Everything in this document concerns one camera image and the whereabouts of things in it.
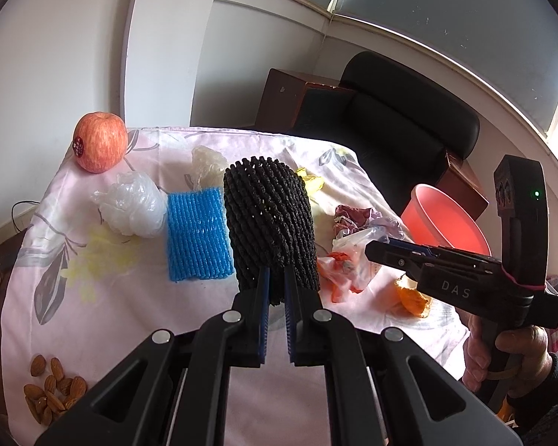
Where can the blue foam fruit net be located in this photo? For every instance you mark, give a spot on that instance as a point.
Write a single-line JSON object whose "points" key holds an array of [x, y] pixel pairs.
{"points": [[195, 237]]}

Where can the clear bubble wrap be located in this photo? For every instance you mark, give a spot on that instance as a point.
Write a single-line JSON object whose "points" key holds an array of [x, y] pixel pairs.
{"points": [[207, 162]]}

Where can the orange peel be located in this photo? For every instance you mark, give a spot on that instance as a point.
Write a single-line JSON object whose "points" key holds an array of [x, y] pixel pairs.
{"points": [[414, 304]]}

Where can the white plastic bag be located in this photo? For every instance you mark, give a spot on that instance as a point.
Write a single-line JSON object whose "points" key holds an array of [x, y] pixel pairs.
{"points": [[135, 206]]}

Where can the black leather armchair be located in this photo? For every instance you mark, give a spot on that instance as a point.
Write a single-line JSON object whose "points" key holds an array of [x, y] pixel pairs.
{"points": [[400, 121]]}

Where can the person's right forearm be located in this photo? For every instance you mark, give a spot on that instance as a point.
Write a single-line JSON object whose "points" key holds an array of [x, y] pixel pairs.
{"points": [[548, 395]]}

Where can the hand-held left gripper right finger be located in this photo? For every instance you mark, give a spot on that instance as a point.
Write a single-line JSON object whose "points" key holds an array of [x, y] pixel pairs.
{"points": [[289, 316]]}

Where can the red apple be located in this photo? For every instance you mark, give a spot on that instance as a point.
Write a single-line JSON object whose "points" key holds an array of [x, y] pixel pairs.
{"points": [[100, 141]]}

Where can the clear orange snack wrapper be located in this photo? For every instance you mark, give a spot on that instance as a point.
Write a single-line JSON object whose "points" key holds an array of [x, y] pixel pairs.
{"points": [[353, 265]]}

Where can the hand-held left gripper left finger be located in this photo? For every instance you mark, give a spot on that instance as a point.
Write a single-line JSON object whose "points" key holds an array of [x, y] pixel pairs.
{"points": [[262, 316]]}

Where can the pink plastic bucket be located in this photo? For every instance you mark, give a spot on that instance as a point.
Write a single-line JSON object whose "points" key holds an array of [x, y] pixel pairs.
{"points": [[441, 223]]}

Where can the person's right hand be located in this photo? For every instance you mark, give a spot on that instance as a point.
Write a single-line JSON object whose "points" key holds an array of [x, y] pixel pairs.
{"points": [[530, 346]]}

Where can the pile of almonds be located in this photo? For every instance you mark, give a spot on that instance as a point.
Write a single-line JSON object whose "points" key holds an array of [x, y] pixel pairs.
{"points": [[51, 383]]}

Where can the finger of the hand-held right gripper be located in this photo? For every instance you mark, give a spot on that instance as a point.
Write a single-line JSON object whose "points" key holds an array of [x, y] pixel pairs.
{"points": [[390, 255], [465, 256]]}

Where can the pink floral tablecloth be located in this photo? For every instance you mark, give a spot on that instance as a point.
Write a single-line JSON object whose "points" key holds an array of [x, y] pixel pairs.
{"points": [[121, 316]]}

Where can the black foam fruit net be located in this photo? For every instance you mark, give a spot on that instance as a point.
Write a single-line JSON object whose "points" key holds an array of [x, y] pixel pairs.
{"points": [[269, 223]]}

